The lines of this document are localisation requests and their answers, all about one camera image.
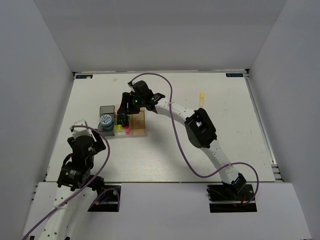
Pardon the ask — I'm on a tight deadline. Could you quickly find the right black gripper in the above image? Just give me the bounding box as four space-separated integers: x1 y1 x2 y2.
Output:
117 92 145 115

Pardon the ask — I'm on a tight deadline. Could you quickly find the green black highlighter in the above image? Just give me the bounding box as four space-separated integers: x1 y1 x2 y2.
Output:
117 113 130 127

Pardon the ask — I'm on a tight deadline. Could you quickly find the pink black highlighter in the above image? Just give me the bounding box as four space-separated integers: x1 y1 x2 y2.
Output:
125 126 131 135

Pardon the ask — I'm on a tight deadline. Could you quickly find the yellow black highlighter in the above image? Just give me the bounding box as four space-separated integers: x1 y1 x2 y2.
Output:
115 124 123 132

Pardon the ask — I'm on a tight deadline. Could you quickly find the pastel yellow highlighter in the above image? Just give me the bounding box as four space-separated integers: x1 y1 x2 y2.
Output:
199 92 205 108

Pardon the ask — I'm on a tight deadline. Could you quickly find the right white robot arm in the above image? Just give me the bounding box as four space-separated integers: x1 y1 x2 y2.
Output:
117 80 247 200

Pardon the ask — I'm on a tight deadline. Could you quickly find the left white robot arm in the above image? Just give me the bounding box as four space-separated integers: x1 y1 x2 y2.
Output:
22 125 110 240

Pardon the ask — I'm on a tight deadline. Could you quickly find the orange transparent container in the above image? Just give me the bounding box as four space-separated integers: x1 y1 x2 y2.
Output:
129 107 146 136

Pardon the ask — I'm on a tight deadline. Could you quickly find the clear transparent container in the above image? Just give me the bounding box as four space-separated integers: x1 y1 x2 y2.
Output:
113 104 131 137

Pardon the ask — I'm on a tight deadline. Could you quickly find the grey transparent container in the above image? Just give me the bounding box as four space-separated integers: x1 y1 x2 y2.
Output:
97 105 115 137

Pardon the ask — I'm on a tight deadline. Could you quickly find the left blue table label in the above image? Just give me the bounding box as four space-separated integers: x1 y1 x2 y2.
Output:
75 74 93 79

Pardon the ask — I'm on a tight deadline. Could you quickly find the blue table label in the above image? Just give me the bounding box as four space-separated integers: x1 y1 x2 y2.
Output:
75 74 93 79
225 72 244 78

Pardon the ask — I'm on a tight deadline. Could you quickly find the right blue table label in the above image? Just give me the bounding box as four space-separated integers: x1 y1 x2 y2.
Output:
225 72 244 78

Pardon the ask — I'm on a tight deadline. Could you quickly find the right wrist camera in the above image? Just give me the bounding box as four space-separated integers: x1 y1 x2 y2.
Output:
128 80 137 96

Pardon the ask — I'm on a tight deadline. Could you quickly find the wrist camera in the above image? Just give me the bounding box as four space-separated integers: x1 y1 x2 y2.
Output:
128 80 137 96
69 119 91 139

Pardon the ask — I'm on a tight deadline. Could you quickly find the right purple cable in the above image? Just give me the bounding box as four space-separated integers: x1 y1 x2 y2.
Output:
127 72 260 207

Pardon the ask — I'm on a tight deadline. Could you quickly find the purple cable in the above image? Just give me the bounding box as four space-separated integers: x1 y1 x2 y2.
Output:
127 72 260 207
21 126 121 240

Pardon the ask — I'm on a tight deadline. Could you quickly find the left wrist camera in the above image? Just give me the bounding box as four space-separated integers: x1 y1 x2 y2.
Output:
69 119 91 139

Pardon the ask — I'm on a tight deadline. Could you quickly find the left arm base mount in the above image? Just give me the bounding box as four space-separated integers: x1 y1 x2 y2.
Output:
88 183 122 213

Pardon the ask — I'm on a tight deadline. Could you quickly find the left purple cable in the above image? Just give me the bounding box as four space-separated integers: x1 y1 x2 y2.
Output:
21 126 121 240

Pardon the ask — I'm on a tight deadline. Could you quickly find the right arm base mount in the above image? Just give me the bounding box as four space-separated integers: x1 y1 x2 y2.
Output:
206 184 258 213

